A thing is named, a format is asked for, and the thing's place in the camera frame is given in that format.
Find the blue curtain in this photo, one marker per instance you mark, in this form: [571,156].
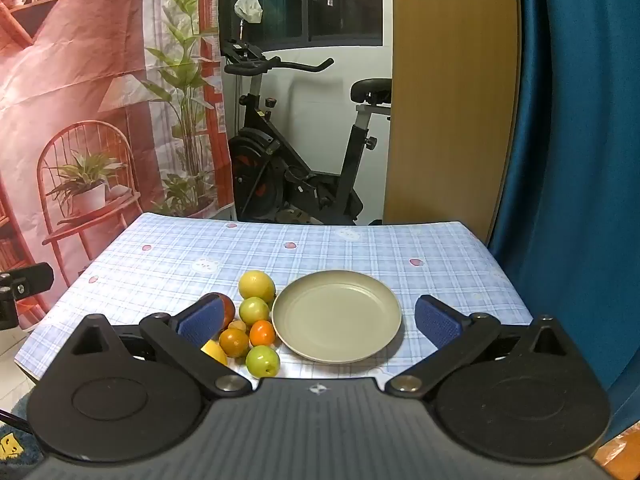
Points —
[575,160]

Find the blue rug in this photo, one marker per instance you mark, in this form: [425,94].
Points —
[12,440]

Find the wooden board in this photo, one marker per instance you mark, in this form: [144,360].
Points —
[450,110]

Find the printed room backdrop cloth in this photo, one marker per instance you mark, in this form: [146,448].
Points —
[100,60]

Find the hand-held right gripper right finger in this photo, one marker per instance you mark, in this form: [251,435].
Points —
[437,322]

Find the orange mandarin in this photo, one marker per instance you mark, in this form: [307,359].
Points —
[234,343]
[262,333]

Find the yellow lemon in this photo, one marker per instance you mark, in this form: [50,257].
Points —
[215,353]
[256,285]

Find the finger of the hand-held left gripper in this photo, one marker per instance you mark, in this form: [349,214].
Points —
[30,280]

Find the black exercise bike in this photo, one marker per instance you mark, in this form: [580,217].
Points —
[260,125]

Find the beige round plate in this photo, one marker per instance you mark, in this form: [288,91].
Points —
[335,317]

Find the small tan longan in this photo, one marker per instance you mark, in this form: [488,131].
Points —
[237,326]

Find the white cloth cap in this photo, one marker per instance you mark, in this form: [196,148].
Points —
[248,8]

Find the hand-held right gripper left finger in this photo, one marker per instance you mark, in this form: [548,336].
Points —
[202,319]

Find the red apple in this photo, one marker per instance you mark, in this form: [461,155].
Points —
[228,307]

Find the blue checked tablecloth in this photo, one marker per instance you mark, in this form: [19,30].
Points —
[350,255]

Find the dark window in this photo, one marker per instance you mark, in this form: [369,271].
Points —
[340,0]

